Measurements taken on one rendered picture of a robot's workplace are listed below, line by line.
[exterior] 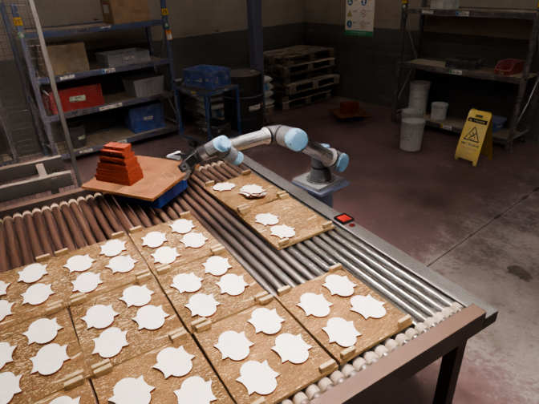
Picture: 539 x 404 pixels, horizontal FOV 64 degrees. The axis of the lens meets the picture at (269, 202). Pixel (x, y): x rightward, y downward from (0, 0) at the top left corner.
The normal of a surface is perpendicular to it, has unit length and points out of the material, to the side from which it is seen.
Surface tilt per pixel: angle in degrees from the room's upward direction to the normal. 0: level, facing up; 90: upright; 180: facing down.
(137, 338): 0
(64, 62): 89
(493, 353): 0
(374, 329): 0
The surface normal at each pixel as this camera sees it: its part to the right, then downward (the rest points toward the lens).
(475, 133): -0.80, 0.06
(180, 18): 0.64, 0.34
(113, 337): -0.04, -0.88
